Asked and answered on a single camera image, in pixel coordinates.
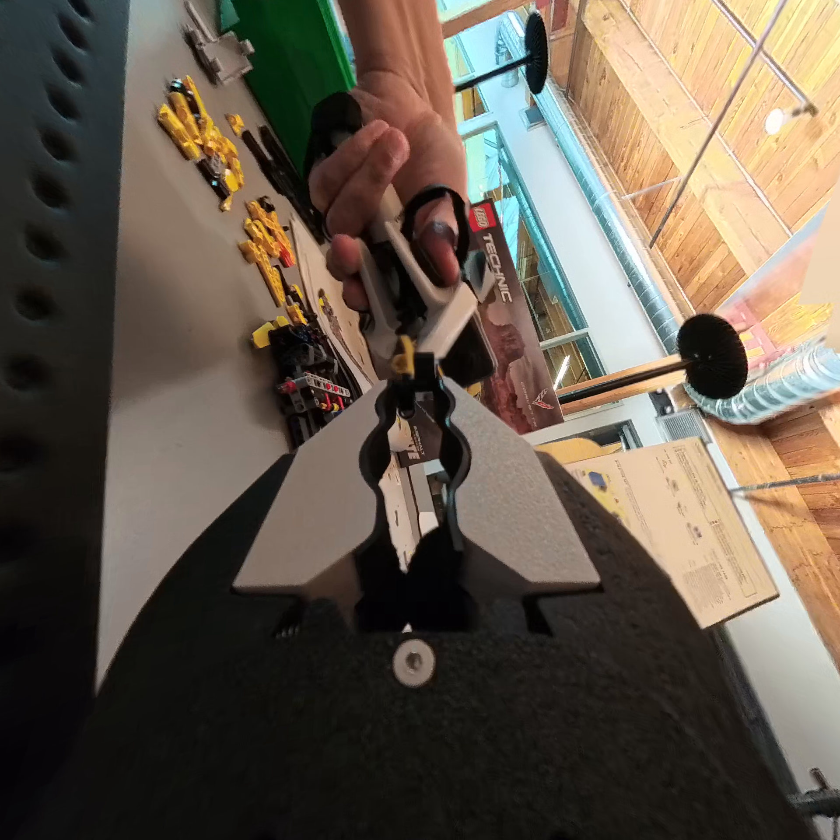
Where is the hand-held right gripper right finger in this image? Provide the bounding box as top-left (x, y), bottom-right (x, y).
top-left (434, 377), bottom-right (602, 614)

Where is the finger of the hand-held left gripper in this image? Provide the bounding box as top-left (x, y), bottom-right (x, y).
top-left (369, 308), bottom-right (403, 363)
top-left (412, 285), bottom-right (480, 361)

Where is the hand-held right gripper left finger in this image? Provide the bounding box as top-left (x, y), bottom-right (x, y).
top-left (232, 379), bottom-right (398, 614)

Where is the black lego connector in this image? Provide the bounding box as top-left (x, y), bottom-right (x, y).
top-left (384, 351), bottom-right (439, 421)

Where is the lego car chassis assembly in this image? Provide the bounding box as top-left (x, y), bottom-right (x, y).
top-left (252, 315), bottom-right (368, 450)

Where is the lego set box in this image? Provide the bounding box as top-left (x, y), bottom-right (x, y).
top-left (394, 200), bottom-right (567, 468)

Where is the lego instruction booklet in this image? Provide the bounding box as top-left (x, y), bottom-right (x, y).
top-left (289, 213), bottom-right (424, 572)

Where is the black lego beam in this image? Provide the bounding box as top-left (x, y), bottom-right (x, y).
top-left (239, 128), bottom-right (309, 211)
top-left (258, 123), bottom-right (329, 244)

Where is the heap of yellow lego parts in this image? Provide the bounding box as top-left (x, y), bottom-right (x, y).
top-left (156, 74), bottom-right (311, 324)

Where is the person's left hand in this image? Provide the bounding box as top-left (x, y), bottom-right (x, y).
top-left (307, 66), bottom-right (471, 313)

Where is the tan document board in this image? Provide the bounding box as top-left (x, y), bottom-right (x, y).
top-left (537, 436), bottom-right (782, 631)

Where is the black pole lamp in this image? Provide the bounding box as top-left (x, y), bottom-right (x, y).
top-left (556, 312), bottom-right (750, 404)
top-left (453, 10), bottom-right (551, 96)

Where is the green plastic bin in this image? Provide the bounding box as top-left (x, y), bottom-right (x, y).
top-left (220, 0), bottom-right (358, 179)

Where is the black dimpled foam pad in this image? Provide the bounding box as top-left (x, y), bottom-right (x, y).
top-left (0, 0), bottom-right (130, 840)

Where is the silver ceiling duct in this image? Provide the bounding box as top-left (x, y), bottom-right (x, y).
top-left (495, 10), bottom-right (683, 352)

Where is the grey lego frame piece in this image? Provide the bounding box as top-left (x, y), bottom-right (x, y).
top-left (182, 0), bottom-right (257, 88)

